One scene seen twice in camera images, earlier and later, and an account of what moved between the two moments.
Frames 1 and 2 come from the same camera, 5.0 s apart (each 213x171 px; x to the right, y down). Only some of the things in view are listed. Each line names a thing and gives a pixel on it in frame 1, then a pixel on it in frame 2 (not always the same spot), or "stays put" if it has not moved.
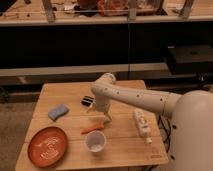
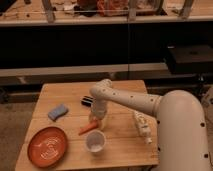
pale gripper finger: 107,117 -> 103,123
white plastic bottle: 143,125 stays put
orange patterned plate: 48,146 stays put
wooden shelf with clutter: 55,12 stays put
